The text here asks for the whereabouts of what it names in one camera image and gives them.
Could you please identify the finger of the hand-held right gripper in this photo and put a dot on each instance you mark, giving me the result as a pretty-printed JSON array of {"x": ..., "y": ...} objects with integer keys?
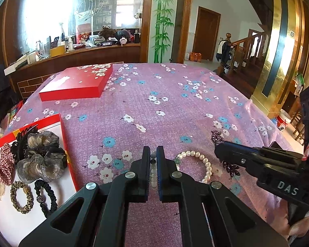
[{"x": 234, "y": 155}]

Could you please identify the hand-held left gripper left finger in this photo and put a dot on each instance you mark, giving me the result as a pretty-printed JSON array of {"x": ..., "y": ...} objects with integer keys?
[{"x": 145, "y": 175}]

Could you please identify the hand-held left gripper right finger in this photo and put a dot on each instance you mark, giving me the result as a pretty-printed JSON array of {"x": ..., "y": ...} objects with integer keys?
[{"x": 159, "y": 175}]

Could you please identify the dark red beaded hair clip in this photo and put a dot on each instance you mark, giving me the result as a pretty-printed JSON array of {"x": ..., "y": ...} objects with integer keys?
[{"x": 217, "y": 137}]

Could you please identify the grey organza bow hair clip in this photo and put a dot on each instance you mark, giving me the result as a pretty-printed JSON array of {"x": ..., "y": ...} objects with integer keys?
[{"x": 38, "y": 168}]

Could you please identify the red tray box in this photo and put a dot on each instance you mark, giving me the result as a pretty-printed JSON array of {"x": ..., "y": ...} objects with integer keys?
[{"x": 12, "y": 223}]

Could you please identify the person's right hand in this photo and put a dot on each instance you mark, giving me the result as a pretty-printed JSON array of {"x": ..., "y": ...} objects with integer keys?
[{"x": 303, "y": 227}]

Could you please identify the white bucket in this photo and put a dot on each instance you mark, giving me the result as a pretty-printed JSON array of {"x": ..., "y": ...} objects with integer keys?
[{"x": 283, "y": 121}]

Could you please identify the purple floral tablecloth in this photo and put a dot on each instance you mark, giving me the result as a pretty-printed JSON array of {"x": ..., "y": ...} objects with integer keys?
[{"x": 157, "y": 108}]

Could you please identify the black beaded scrunchie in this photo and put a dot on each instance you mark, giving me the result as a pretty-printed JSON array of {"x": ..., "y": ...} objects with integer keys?
[{"x": 52, "y": 198}]

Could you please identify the wooden stair railing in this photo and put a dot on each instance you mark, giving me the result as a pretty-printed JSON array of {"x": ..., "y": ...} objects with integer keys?
[{"x": 247, "y": 51}]

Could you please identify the orange bag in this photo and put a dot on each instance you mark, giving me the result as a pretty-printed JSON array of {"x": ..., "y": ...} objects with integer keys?
[{"x": 195, "y": 57}]

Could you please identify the black and white jacket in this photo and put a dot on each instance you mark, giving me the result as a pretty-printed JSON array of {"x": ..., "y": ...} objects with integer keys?
[{"x": 223, "y": 50}]

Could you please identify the gold pillar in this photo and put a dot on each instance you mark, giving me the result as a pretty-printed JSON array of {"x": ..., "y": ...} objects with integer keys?
[{"x": 275, "y": 56}]

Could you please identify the red box lid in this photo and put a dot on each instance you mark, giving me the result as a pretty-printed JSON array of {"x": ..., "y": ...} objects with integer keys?
[{"x": 74, "y": 85}]

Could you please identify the brown wooden door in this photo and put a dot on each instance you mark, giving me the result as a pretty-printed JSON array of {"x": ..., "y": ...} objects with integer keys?
[{"x": 206, "y": 33}]

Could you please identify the black hair claw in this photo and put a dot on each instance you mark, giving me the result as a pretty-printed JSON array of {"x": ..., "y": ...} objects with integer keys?
[{"x": 19, "y": 148}]

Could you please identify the wooden counter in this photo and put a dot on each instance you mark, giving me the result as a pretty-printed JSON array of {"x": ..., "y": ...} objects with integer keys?
[{"x": 92, "y": 55}]

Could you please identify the gold and black scrunchie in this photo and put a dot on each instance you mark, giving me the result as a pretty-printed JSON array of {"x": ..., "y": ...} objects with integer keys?
[{"x": 14, "y": 200}]

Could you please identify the dark bottle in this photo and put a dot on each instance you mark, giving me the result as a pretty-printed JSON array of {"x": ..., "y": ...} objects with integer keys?
[{"x": 136, "y": 36}]

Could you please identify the colourful packet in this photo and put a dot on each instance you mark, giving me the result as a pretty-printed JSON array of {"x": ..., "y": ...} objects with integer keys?
[{"x": 15, "y": 109}]

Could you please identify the brown furry toy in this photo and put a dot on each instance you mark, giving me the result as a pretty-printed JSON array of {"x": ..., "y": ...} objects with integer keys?
[{"x": 106, "y": 32}]

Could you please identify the white bottle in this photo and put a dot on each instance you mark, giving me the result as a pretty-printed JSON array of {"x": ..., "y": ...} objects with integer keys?
[{"x": 70, "y": 45}]

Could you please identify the red plush toy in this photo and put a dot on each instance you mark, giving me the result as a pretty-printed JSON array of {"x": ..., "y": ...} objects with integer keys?
[{"x": 83, "y": 38}]

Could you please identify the yellow box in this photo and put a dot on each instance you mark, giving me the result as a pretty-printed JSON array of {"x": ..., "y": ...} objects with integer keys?
[{"x": 58, "y": 51}]

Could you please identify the bamboo painted pillar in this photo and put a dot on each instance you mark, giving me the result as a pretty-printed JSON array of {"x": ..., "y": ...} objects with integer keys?
[{"x": 162, "y": 18}]

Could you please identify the white flat box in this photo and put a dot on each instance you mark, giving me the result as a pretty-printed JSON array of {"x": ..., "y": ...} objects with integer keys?
[{"x": 12, "y": 68}]

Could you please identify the etched glass partition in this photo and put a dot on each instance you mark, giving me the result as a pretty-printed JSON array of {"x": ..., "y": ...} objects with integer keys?
[{"x": 54, "y": 10}]

